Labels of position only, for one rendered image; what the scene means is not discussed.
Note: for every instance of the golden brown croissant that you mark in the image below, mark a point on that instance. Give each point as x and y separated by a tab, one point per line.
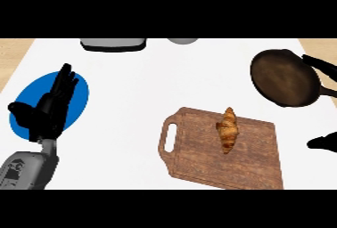
228	130

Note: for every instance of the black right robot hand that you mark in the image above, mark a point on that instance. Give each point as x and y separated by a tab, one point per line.
323	66

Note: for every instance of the grey round object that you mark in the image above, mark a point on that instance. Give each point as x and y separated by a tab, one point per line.
182	41

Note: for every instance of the dark brown frying pan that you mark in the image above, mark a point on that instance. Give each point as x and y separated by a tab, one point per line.
283	78

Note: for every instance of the blue oval placemat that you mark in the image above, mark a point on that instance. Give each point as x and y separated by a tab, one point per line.
30	95

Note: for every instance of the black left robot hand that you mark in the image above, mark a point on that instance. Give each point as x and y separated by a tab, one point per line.
48	112

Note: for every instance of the grey and black appliance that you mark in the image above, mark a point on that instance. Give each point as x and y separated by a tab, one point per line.
113	44

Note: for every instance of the brown wooden cutting board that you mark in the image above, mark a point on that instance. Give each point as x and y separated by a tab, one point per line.
206	160

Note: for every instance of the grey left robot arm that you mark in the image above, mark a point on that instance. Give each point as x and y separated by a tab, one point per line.
24	169

